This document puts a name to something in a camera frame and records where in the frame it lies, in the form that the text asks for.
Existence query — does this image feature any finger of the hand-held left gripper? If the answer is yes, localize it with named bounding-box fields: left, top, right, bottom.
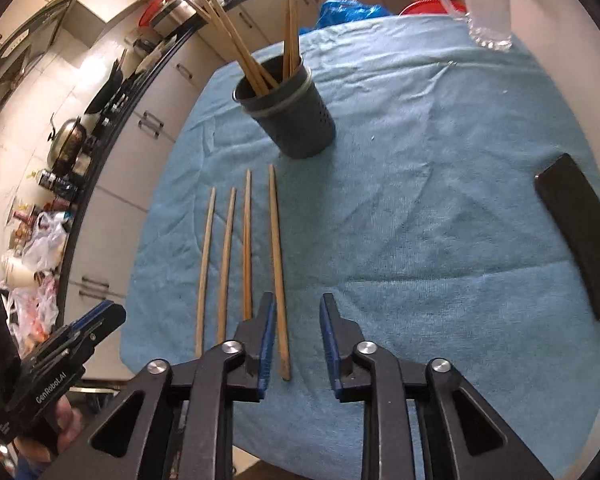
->
left=75, top=302, right=127, bottom=357
left=72, top=301, right=116, bottom=334

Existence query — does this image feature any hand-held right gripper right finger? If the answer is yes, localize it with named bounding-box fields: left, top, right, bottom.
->
left=320, top=294, right=556, bottom=480

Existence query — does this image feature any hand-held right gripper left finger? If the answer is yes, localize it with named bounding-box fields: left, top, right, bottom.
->
left=45, top=292, right=277, bottom=480

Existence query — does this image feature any wooden chopstick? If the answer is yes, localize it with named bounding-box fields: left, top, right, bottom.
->
left=203, top=0, right=281, bottom=87
left=291, top=0, right=303, bottom=76
left=242, top=169, right=254, bottom=322
left=182, top=0, right=267, bottom=97
left=283, top=0, right=297, bottom=81
left=194, top=0, right=273, bottom=92
left=217, top=187, right=237, bottom=345
left=195, top=187, right=217, bottom=357
left=267, top=164, right=292, bottom=381
left=187, top=2, right=261, bottom=88

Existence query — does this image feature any black utensil holder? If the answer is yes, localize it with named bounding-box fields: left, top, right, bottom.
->
left=232, top=56, right=337, bottom=160

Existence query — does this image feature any person's left hand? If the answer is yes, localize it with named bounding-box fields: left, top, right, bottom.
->
left=17, top=392, right=87, bottom=462

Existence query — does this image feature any white plastic bag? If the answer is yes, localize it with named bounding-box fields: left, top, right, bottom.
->
left=22, top=210, right=70, bottom=275

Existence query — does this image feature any blue table cloth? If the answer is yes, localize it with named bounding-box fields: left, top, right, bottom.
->
left=120, top=12, right=600, bottom=480

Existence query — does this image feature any steel kettle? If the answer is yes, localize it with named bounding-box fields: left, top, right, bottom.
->
left=46, top=115, right=89, bottom=175

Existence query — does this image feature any black wok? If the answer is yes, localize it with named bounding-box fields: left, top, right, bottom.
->
left=84, top=57, right=127, bottom=117

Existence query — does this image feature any range hood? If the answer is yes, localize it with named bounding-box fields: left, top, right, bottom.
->
left=0, top=0, right=77, bottom=128

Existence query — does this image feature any black phone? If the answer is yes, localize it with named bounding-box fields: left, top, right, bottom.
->
left=534, top=154, right=600, bottom=322

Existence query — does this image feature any red lid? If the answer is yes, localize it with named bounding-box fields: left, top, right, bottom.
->
left=138, top=0, right=175, bottom=29

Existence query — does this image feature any steel rice cooker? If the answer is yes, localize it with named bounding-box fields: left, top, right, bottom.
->
left=150, top=0, right=202, bottom=37

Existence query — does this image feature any blue plastic bag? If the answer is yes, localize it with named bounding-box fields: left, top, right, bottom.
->
left=300, top=0, right=394, bottom=36

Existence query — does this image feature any red plastic basin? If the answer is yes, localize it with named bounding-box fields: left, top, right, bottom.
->
left=399, top=0, right=468, bottom=17

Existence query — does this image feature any clear glass mug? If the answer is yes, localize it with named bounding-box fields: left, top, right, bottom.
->
left=435, top=0, right=514, bottom=51

